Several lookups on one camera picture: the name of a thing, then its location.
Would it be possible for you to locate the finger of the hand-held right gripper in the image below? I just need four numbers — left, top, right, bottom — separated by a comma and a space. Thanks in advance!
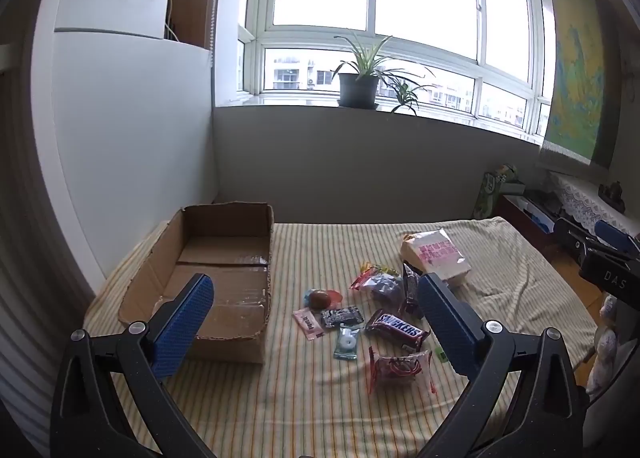
594, 219, 640, 255
555, 217, 607, 253

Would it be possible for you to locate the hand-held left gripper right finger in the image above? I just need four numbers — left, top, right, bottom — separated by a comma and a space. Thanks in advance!
417, 272, 591, 458

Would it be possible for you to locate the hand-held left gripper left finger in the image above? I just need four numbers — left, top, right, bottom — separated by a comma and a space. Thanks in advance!
50, 273, 217, 458

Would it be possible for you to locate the brown chocolate bar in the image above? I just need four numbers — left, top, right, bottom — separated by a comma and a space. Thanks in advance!
365, 309, 431, 352

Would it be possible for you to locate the cardboard box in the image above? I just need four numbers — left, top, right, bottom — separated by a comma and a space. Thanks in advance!
118, 202, 275, 365

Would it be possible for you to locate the clear red-edged snack packet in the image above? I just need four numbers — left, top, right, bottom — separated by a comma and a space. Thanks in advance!
367, 345, 437, 395

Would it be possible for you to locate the sliced bread packet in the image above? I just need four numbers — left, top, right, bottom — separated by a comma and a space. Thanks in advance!
400, 228, 472, 287

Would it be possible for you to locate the ring mint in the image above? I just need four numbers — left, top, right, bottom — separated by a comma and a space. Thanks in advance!
334, 324, 360, 361

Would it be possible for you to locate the black and white candy packet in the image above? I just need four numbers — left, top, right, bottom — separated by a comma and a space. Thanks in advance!
320, 305, 365, 329

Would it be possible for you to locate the person's right hand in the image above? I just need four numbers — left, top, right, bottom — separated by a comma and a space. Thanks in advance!
586, 294, 624, 396

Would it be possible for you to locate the white lace cloth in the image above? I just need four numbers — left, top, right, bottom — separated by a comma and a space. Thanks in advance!
547, 170, 640, 239

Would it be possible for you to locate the small dark figurine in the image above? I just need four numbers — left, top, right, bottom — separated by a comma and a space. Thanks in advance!
600, 181, 627, 212

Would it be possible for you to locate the dark purple chocolate bar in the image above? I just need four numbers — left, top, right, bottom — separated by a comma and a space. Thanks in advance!
398, 263, 426, 320

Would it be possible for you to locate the dark wooden side table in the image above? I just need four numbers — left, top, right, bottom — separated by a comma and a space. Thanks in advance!
500, 193, 568, 259

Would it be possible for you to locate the clear bag of dark plums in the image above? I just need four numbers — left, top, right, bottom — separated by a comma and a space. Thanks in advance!
349, 269, 405, 307

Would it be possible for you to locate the yellow snack packet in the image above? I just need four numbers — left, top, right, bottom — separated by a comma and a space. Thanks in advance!
361, 262, 401, 277

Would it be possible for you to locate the green patterned bag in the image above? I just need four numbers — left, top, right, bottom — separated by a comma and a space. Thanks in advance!
472, 164, 526, 221

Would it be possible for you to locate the small pink packet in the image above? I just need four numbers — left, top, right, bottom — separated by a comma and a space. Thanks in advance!
292, 308, 326, 340

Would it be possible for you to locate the striped blanket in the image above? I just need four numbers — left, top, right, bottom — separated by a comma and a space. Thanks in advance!
82, 217, 601, 458

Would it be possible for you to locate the brown egg in clear packet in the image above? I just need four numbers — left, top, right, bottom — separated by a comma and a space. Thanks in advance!
303, 288, 343, 311

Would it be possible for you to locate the white ribbed radiator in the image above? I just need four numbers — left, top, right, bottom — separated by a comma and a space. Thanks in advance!
0, 218, 96, 419

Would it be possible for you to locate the white cabinet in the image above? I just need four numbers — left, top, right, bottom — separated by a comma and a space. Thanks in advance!
30, 0, 216, 289

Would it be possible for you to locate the potted spider plant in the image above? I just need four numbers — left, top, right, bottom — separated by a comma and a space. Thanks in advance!
330, 32, 436, 115

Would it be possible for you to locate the wall poster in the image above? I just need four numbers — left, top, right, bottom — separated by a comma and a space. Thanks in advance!
537, 0, 619, 170

